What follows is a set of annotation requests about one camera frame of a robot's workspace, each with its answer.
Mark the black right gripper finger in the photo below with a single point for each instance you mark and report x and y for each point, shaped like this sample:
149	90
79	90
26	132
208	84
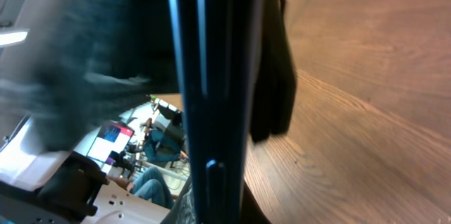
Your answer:
276	84

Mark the blue Samsung Galaxy smartphone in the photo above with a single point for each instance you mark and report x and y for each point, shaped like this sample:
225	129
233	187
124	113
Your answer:
217	50

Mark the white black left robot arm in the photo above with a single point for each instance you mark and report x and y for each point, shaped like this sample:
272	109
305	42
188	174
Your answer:
94	60

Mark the seated person in blue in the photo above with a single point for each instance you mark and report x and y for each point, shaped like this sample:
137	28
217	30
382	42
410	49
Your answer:
150	185

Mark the computer monitor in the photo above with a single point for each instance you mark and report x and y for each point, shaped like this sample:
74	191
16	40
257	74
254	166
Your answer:
111	137

